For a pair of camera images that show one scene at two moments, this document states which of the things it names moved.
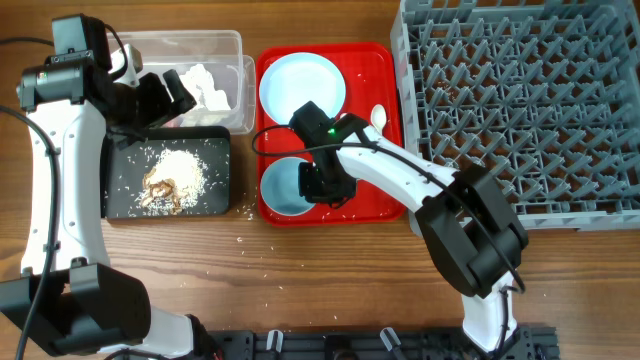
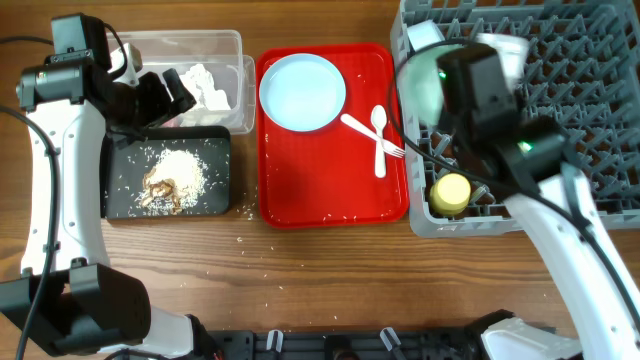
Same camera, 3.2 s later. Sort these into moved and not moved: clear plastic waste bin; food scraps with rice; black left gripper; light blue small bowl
Moved: light blue small bowl
Not moved: black left gripper; food scraps with rice; clear plastic waste bin
